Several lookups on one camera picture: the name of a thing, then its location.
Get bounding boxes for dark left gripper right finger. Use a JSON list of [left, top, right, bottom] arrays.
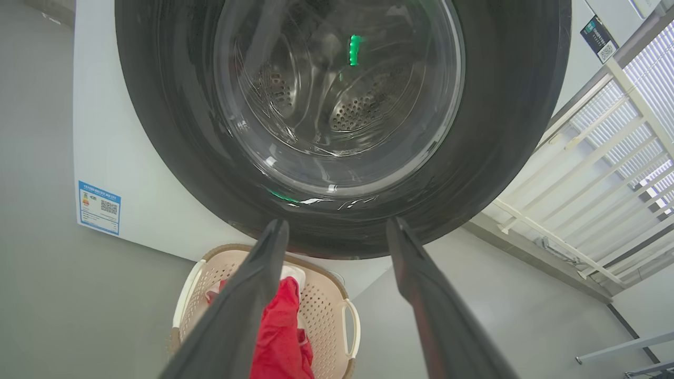
[[386, 217, 519, 379]]

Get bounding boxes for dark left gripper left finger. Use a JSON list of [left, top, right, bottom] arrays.
[[158, 218, 290, 379]]

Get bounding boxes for red garment with white stripe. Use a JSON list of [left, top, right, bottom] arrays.
[[250, 265, 315, 379]]

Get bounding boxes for black round glass washer door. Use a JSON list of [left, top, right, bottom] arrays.
[[114, 0, 573, 260]]

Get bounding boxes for cream perforated basket brown rim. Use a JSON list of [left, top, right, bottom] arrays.
[[170, 243, 362, 379]]

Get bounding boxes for washing machine drum opening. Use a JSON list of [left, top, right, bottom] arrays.
[[232, 0, 448, 158]]

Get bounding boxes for white front-load washing machine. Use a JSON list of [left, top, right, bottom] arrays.
[[73, 0, 667, 301]]

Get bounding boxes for blue energy label sticker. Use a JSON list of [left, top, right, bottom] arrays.
[[78, 181, 122, 236]]

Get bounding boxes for grey metal bar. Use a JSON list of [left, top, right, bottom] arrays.
[[575, 331, 674, 365], [626, 361, 674, 377]]

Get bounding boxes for white metal railing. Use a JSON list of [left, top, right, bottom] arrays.
[[492, 58, 674, 287]]

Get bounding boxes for black QR code sticker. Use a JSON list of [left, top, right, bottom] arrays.
[[580, 15, 620, 65]]

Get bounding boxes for white window blinds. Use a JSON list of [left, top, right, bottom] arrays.
[[571, 21, 674, 211]]

